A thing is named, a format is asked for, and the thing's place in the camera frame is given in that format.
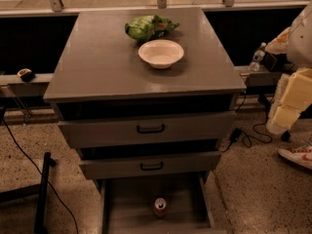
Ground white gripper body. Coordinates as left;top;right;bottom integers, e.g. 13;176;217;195
266;68;312;135

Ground red coke can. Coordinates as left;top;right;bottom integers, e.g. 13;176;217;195
153;198;167;218

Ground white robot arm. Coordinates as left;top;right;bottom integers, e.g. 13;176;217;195
266;2;312;135

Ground grey middle drawer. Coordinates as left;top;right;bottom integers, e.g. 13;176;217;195
79;151;221;179

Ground grey drawer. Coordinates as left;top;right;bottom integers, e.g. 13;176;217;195
98;173;227;234
58;111;236;148
79;151;221;179

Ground grey drawer cabinet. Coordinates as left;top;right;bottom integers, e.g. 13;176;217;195
43;7;247;180

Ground grey bottom drawer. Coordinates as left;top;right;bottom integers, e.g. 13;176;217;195
98;173;227;234

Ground grey top drawer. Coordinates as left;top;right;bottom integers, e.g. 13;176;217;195
58;111;236;148

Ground small black box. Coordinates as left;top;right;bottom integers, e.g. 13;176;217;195
262;53;283;72

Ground black table leg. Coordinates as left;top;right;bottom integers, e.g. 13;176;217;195
257;94;291;142

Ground clear water bottle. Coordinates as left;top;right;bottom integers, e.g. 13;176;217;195
250;42;266;71

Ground white red sneaker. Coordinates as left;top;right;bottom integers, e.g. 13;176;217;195
278;145;312;170

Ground black power adapter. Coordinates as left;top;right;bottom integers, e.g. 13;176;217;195
230;129;242;143

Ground white bowl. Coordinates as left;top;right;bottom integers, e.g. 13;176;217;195
138;40;184;69

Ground green chip bag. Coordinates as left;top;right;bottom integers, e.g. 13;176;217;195
125;15;179;42

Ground small black round device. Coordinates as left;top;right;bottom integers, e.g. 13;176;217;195
18;68;35;82

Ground black metal stand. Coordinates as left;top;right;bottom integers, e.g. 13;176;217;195
0;152;57;234

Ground black cable right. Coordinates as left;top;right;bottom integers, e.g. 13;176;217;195
220;93;275;153

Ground black cable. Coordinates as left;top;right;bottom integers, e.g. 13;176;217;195
1;117;80;234
220;93;275;153

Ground black cable left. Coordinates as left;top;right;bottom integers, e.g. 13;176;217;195
1;117;80;234

